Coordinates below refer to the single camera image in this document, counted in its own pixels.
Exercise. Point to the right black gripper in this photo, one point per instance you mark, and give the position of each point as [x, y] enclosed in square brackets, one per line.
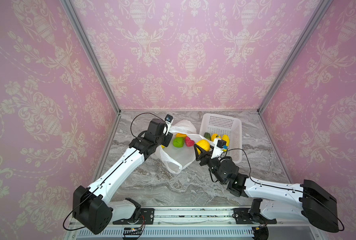
[207, 157]

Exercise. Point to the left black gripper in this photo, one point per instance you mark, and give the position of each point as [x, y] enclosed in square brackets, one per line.
[169, 137]

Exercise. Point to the yellow lemon toy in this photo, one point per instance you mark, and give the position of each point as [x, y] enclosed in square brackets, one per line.
[200, 144]

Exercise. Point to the green yellow mango toy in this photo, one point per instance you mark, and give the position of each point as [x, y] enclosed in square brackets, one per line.
[208, 136]

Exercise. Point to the red fruit toy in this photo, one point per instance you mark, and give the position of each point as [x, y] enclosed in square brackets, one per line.
[189, 142]

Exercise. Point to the green pepper toy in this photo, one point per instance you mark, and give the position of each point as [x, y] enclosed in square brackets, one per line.
[179, 142]

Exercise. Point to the white plastic bag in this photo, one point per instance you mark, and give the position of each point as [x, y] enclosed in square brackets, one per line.
[176, 159]

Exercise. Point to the white perforated plastic basket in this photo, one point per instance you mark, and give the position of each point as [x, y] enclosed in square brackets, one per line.
[224, 125]

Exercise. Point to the yellow bell pepper toy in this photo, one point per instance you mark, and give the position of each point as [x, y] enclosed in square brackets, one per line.
[215, 136]

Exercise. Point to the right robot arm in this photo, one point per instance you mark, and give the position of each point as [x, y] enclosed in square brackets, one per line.
[306, 201]

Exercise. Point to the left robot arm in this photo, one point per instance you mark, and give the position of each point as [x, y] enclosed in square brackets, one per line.
[91, 204]

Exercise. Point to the white vent grille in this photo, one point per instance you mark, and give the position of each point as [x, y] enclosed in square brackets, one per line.
[151, 232]

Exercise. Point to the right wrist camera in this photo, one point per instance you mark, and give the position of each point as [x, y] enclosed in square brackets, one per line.
[219, 147]

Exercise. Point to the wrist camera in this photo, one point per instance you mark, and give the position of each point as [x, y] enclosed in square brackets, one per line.
[168, 123]
[219, 147]

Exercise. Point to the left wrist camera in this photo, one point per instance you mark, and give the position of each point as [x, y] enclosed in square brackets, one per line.
[168, 123]

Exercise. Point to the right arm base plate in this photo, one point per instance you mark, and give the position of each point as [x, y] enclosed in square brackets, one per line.
[242, 216]

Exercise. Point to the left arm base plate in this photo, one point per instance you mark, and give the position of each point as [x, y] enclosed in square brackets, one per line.
[144, 215]

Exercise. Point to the aluminium front rail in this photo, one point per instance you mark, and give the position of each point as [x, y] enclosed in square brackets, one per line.
[222, 215]

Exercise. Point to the left aluminium corner post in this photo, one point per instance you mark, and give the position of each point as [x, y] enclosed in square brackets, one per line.
[87, 46]

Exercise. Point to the aluminium corner post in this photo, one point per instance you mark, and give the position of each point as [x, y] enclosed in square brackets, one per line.
[87, 46]
[305, 35]

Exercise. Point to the right aluminium corner post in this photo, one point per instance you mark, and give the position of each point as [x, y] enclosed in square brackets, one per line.
[305, 35]

